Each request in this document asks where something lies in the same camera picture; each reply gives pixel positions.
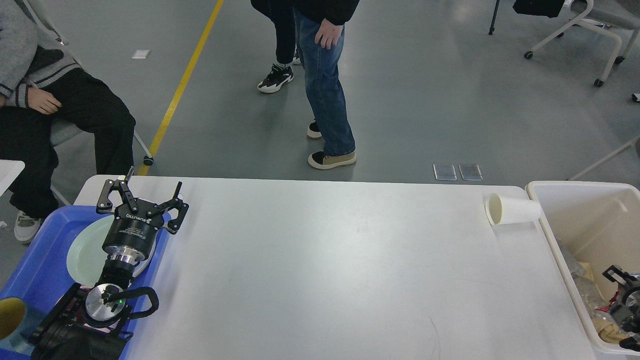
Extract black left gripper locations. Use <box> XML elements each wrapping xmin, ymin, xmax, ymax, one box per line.
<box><xmin>95</xmin><ymin>166</ymin><xmax>190</xmax><ymax>263</ymax></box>

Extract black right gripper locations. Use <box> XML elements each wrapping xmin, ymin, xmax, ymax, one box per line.
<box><xmin>602</xmin><ymin>265</ymin><xmax>640</xmax><ymax>353</ymax></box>

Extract aluminium foil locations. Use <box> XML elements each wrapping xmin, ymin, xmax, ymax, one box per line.
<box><xmin>555</xmin><ymin>237</ymin><xmax>614</xmax><ymax>330</ymax></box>

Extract green plate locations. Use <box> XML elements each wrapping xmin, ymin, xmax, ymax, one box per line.
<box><xmin>65</xmin><ymin>216</ymin><xmax>156</xmax><ymax>287</ymax></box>

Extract crushed red can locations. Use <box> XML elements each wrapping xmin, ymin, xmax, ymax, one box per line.
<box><xmin>601</xmin><ymin>287</ymin><xmax>626</xmax><ymax>317</ymax></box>

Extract beige paper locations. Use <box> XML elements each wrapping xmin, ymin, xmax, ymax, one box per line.
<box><xmin>596</xmin><ymin>321</ymin><xmax>630</xmax><ymax>344</ymax></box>

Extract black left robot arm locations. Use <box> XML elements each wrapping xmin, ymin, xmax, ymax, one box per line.
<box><xmin>29</xmin><ymin>171</ymin><xmax>189</xmax><ymax>360</ymax></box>

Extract white plastic bin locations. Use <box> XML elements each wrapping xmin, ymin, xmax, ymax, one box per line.
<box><xmin>525</xmin><ymin>181</ymin><xmax>640</xmax><ymax>360</ymax></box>

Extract white office chair left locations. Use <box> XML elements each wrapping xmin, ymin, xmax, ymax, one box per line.
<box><xmin>20</xmin><ymin>0</ymin><xmax>155</xmax><ymax>207</ymax></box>

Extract white office chair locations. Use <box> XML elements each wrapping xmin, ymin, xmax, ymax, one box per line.
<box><xmin>489</xmin><ymin>0</ymin><xmax>640</xmax><ymax>89</ymax></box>
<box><xmin>20</xmin><ymin>0</ymin><xmax>155</xmax><ymax>207</ymax></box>

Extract white paper cup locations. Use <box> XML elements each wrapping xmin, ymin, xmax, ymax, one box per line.
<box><xmin>484</xmin><ymin>193</ymin><xmax>542</xmax><ymax>226</ymax></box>

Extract dark blue mug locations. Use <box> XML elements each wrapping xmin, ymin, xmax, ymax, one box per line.
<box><xmin>0</xmin><ymin>297</ymin><xmax>45</xmax><ymax>355</ymax></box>

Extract white floor tag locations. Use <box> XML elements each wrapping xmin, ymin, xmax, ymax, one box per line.
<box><xmin>131</xmin><ymin>49</ymin><xmax>151</xmax><ymax>60</ymax></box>

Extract seated person at left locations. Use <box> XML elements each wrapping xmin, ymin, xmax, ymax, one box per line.
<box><xmin>0</xmin><ymin>0</ymin><xmax>135</xmax><ymax>244</ymax></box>

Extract clear floor plate right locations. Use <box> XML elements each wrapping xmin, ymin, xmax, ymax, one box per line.
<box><xmin>458</xmin><ymin>163</ymin><xmax>483</xmax><ymax>182</ymax></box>

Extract clear floor plate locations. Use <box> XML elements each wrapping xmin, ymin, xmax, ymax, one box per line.
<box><xmin>458</xmin><ymin>163</ymin><xmax>483</xmax><ymax>182</ymax></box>
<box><xmin>432</xmin><ymin>163</ymin><xmax>458</xmax><ymax>182</ymax></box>

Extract clear floor plate left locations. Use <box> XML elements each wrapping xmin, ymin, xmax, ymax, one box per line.
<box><xmin>432</xmin><ymin>163</ymin><xmax>458</xmax><ymax>182</ymax></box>

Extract person in dark jeans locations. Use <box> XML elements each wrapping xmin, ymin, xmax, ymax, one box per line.
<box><xmin>250</xmin><ymin>0</ymin><xmax>299</xmax><ymax>94</ymax></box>

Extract person in blue jeans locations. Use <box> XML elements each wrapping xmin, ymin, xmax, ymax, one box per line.
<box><xmin>291</xmin><ymin>0</ymin><xmax>359</xmax><ymax>170</ymax></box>

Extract white office chair right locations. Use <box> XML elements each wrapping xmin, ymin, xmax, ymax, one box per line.
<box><xmin>489</xmin><ymin>0</ymin><xmax>640</xmax><ymax>89</ymax></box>

